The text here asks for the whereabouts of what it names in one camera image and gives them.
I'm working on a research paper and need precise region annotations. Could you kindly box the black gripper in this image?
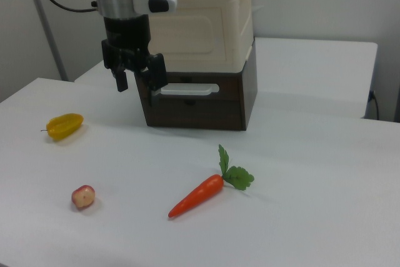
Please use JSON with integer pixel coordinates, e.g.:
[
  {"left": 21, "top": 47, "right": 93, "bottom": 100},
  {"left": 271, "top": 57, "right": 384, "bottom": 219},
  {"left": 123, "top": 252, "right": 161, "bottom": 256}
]
[{"left": 101, "top": 13, "right": 169, "bottom": 108}]

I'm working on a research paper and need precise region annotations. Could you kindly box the cream cabinet door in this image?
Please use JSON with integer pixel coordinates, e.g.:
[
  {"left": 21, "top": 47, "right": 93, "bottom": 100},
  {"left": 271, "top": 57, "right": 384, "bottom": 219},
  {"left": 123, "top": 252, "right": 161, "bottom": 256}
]
[{"left": 149, "top": 6, "right": 236, "bottom": 64}]

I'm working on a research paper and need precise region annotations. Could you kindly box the cream plastic cabinet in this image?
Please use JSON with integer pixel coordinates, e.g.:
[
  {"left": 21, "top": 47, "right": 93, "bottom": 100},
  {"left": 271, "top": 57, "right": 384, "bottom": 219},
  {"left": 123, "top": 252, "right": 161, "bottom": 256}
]
[{"left": 146, "top": 0, "right": 254, "bottom": 73}]

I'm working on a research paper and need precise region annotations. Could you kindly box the dark brown drawer box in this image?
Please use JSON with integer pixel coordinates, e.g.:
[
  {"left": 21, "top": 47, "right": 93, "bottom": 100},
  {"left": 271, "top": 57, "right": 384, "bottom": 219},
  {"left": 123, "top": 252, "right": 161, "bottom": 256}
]
[{"left": 134, "top": 38, "right": 259, "bottom": 132}]

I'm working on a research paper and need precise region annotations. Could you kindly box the yellow toy starfruit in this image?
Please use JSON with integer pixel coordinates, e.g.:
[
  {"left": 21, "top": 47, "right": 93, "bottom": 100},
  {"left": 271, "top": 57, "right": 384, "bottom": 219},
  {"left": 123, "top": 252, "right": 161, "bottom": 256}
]
[{"left": 40, "top": 113, "right": 85, "bottom": 141}]

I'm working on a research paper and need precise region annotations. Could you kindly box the grey metal pole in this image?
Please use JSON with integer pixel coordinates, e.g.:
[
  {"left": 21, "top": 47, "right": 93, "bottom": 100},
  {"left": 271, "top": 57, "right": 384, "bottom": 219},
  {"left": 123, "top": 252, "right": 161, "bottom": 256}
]
[{"left": 28, "top": 0, "right": 70, "bottom": 82}]

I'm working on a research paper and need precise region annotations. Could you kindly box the orange toy carrot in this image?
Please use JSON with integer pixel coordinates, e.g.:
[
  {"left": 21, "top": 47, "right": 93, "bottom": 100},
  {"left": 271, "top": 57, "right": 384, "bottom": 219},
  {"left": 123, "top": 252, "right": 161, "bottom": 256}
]
[{"left": 167, "top": 144, "right": 256, "bottom": 219}]

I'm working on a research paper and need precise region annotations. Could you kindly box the red toy strawberry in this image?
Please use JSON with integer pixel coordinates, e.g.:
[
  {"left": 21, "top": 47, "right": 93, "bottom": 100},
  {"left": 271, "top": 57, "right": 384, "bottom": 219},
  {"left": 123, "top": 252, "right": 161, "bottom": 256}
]
[{"left": 71, "top": 184, "right": 96, "bottom": 211}]

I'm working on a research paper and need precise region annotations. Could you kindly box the white drawer handle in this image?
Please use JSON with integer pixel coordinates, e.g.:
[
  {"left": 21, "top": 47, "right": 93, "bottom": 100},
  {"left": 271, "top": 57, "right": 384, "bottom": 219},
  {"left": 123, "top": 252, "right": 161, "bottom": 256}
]
[{"left": 159, "top": 83, "right": 221, "bottom": 96}]

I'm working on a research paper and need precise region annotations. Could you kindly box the black wall power cable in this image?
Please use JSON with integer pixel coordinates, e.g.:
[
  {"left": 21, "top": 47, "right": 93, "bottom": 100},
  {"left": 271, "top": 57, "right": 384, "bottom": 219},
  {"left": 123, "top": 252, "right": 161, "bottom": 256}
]
[{"left": 367, "top": 89, "right": 381, "bottom": 121}]

